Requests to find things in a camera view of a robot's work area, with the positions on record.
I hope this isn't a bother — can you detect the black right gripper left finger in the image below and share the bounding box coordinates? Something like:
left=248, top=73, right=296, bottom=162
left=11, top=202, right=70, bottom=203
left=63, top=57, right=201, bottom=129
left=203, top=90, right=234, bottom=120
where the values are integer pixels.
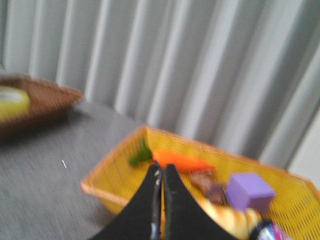
left=91, top=163, right=163, bottom=240

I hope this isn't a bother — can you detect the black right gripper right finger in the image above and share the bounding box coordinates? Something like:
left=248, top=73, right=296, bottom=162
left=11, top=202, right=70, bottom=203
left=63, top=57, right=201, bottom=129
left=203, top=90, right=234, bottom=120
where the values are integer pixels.
left=162, top=164, right=235, bottom=240

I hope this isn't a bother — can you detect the yellow packing tape roll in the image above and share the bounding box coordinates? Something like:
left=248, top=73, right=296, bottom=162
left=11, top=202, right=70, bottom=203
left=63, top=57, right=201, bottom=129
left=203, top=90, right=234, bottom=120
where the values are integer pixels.
left=0, top=86, right=31, bottom=122

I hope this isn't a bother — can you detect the toy croissant bread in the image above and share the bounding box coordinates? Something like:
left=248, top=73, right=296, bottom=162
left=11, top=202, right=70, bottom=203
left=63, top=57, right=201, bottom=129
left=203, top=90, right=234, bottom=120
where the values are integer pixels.
left=197, top=199, right=262, bottom=240

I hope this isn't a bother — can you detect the orange toy carrot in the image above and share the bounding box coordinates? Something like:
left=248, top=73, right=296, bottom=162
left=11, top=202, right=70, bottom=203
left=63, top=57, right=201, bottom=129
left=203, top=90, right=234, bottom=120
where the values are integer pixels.
left=128, top=139, right=216, bottom=173

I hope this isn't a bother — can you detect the purple foam cube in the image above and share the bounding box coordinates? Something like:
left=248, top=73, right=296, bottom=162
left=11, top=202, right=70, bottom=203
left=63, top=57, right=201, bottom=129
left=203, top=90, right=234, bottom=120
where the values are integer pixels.
left=226, top=172, right=276, bottom=214

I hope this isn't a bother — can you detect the blue pink foil packet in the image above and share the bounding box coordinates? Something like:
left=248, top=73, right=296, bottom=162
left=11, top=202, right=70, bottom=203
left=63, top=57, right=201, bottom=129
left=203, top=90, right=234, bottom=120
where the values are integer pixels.
left=249, top=219, right=293, bottom=240

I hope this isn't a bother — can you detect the yellow woven basket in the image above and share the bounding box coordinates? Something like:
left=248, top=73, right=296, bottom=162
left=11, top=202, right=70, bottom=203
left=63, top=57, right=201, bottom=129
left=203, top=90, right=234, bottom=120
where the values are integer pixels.
left=81, top=126, right=320, bottom=240

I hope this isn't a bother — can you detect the brown wicker basket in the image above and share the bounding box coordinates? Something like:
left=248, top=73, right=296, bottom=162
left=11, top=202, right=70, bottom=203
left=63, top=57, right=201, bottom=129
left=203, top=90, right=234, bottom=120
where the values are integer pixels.
left=0, top=74, right=84, bottom=141

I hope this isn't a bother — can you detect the white curtain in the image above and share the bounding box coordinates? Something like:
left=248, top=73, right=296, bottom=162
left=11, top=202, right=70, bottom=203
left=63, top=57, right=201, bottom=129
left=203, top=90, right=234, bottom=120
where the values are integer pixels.
left=0, top=0, right=320, bottom=185

